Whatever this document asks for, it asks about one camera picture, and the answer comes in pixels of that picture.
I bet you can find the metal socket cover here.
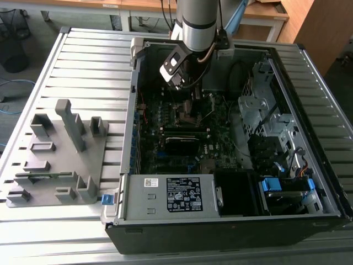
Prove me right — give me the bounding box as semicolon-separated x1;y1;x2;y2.
201;93;216;124

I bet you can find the black RAM slot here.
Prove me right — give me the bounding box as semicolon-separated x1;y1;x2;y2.
164;124;208;129
164;132;208;137

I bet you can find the wooden desk white frame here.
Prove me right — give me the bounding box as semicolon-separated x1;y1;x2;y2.
239;2;290;43
0;0;177;33

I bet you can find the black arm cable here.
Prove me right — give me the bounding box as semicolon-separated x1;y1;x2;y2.
217;0;224;31

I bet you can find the black graphics card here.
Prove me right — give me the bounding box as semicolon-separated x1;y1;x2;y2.
164;135;201;157

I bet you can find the black round bin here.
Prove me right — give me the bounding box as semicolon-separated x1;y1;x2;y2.
2;38;30;74

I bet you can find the black cage cable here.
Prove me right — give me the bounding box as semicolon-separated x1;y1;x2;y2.
254;104;279;136

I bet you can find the black disk wire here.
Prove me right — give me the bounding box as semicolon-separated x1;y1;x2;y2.
292;146;314;177

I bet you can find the grey power supply unit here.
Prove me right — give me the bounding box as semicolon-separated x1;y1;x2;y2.
117;173;221;221

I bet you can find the green motherboard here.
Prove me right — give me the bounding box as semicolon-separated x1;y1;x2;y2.
136;88;254;175

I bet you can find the pale blue teach pendant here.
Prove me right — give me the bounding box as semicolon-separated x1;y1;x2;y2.
223;0;249;31

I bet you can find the blue floor cable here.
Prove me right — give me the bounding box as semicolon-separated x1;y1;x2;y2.
0;79;36;114

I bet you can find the wooden cabinet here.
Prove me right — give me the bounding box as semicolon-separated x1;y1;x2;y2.
284;0;353;77

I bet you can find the CPU socket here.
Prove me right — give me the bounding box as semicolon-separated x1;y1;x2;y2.
174;104;202;128

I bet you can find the black plastic drive holder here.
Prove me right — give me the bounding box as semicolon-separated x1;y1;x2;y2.
247;134;286;173

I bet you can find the black looped cable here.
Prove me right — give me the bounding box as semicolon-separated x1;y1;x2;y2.
226;60;249;97

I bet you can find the square chipset heatsink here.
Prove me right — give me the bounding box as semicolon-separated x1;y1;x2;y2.
200;159;216;174

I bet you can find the metal disk bay cage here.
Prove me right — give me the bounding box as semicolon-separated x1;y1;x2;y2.
237;52;303;173

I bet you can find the black PC case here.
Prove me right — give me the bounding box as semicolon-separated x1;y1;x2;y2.
103;35;353;255

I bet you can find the grey parts rack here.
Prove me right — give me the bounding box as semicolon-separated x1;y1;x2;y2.
4;98;110;208

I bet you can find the grey plastic case handle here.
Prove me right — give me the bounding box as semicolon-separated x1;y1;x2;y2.
129;37;146;69

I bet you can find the brown wrist cable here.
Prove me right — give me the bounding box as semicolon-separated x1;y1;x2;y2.
196;43;216;66

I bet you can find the hard disk in blue carrier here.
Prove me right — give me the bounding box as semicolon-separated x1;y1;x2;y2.
258;176;317;216

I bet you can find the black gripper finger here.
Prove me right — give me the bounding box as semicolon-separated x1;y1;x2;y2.
190;92;201;122

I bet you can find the black mesh basket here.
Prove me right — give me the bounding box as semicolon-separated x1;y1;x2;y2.
0;8;30;39

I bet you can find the metal locking lever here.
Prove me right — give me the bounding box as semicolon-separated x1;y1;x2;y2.
169;91;178;123

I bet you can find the green RAM stick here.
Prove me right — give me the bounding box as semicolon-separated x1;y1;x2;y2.
27;172;73;177

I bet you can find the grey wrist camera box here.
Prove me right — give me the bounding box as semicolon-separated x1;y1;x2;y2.
159;44;191;91

